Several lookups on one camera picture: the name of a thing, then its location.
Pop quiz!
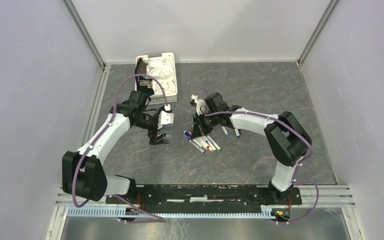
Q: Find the grey blue pen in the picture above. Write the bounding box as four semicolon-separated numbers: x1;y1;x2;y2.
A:
183;131;206;154

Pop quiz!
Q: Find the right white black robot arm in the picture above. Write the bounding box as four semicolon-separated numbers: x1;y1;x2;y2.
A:
190;92;314;204

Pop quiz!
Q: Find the red cap white marker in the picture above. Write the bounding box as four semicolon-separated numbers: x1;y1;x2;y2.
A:
196;136;215;152

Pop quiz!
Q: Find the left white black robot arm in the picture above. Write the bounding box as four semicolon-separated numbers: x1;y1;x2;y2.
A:
62;90;174;204

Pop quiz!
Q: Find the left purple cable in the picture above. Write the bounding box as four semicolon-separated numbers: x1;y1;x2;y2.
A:
70;73;172;224

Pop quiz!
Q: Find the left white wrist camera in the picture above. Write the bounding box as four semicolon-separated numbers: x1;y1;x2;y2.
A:
158;110;174;128

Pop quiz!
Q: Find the white crumpled cloth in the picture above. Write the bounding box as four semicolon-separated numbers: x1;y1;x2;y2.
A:
143;53;176;95

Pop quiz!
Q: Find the blue cap white marker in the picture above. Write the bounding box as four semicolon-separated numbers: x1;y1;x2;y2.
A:
234;128;242;138

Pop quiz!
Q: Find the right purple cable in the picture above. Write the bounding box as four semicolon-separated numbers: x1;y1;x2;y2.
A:
195;88;320;225

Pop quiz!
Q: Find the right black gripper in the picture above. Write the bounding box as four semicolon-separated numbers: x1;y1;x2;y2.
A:
191;110;219;139

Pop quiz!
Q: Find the green cap white marker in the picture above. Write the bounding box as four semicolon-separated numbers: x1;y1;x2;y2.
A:
206;135;221;151

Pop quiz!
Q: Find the white slotted cable duct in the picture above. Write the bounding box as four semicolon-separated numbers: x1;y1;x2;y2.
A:
67;206;276;220

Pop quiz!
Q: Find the white plastic basket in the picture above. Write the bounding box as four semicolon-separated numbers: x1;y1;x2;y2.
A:
134;52;178;105

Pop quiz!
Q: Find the black cloth with label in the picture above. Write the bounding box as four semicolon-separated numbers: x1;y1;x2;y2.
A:
134;57;155;96

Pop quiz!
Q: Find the purple cable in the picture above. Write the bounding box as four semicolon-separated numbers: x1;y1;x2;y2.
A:
70;73;172;224
195;88;320;225

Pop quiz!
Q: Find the black mounting base plate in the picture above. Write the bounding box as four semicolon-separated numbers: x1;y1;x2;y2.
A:
124;184;303;214

